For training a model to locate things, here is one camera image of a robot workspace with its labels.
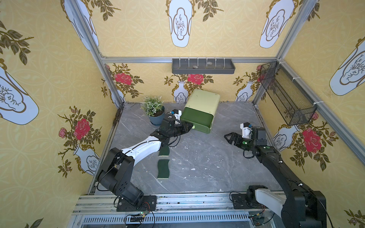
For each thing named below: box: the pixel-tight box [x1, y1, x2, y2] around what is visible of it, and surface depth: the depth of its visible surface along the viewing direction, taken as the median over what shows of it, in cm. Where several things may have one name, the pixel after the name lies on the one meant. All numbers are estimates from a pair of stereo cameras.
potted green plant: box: [140, 95, 165, 126], surface depth 97 cm
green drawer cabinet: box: [180, 88, 221, 134], surface depth 92 cm
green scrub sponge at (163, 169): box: [157, 158, 170, 180], surface depth 86 cm
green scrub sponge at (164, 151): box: [158, 144, 170, 157], surface depth 93 cm
